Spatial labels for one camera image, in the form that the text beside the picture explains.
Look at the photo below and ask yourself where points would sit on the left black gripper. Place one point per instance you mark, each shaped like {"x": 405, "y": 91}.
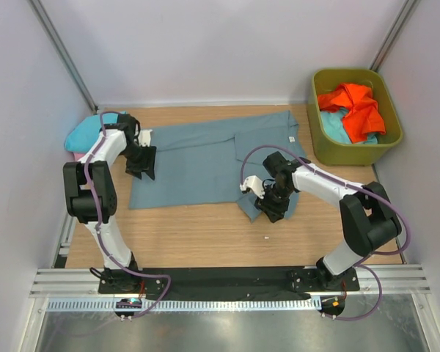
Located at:
{"x": 147, "y": 165}

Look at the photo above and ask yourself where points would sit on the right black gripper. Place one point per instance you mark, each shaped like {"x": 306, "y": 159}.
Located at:
{"x": 273, "y": 212}

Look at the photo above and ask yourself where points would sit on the grey blue t shirt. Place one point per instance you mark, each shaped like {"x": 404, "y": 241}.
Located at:
{"x": 201, "y": 163}

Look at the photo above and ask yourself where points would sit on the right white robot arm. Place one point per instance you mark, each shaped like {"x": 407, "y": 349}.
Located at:
{"x": 367, "y": 218}

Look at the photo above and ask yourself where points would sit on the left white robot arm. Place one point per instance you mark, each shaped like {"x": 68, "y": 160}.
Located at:
{"x": 91, "y": 196}

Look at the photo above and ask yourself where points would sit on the folded pink t shirt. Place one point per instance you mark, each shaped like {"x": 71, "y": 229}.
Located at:
{"x": 78, "y": 156}

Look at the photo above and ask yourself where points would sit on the folded turquoise t shirt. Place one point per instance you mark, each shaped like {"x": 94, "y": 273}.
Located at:
{"x": 84, "y": 135}

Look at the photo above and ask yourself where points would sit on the olive green plastic bin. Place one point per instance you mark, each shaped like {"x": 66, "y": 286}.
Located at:
{"x": 333, "y": 153}

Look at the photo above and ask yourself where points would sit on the light teal t shirt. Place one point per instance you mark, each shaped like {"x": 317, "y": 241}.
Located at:
{"x": 343, "y": 131}

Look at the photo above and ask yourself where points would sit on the orange t shirt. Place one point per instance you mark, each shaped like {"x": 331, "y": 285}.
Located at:
{"x": 358, "y": 99}

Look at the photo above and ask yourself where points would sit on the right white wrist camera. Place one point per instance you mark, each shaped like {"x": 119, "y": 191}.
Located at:
{"x": 253, "y": 184}

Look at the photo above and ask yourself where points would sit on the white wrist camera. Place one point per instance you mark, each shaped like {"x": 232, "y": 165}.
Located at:
{"x": 253, "y": 184}
{"x": 144, "y": 137}

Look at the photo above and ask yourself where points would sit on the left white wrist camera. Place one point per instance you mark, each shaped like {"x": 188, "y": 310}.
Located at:
{"x": 144, "y": 137}

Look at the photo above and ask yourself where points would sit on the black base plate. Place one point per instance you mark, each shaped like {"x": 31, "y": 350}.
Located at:
{"x": 200, "y": 283}

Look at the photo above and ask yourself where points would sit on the aluminium left frame rail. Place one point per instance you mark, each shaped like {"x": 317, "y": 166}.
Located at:
{"x": 64, "y": 241}

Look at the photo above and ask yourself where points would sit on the aluminium frame rail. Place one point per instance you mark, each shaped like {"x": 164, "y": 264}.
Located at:
{"x": 64, "y": 241}
{"x": 395, "y": 279}

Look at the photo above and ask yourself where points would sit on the slotted cable duct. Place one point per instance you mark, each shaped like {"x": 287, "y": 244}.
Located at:
{"x": 133, "y": 305}

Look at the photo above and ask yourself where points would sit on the aluminium front frame rail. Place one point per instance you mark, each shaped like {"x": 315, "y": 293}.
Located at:
{"x": 395, "y": 279}

